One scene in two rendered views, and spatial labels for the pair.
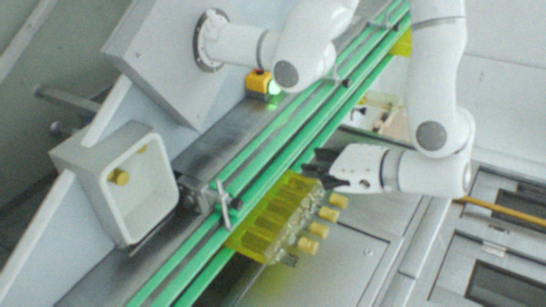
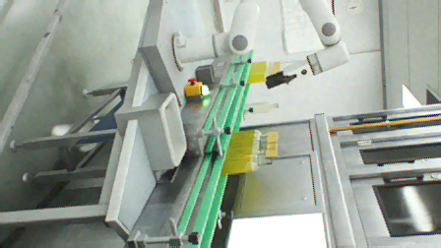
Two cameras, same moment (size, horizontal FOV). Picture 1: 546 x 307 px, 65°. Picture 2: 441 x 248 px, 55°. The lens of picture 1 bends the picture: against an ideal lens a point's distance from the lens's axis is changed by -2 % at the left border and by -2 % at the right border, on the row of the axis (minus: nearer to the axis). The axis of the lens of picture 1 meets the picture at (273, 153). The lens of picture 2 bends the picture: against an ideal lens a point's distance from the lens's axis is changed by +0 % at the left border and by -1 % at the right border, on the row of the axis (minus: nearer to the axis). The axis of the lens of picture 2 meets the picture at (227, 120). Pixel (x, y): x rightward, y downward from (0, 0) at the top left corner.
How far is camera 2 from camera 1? 0.96 m
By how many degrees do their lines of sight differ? 28
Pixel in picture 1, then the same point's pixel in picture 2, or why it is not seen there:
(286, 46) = (237, 27)
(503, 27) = (284, 99)
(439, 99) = (326, 13)
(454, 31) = not seen: outside the picture
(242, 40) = (202, 41)
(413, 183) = (327, 60)
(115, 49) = (149, 43)
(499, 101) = not seen: hidden behind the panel
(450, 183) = (343, 51)
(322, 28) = (255, 12)
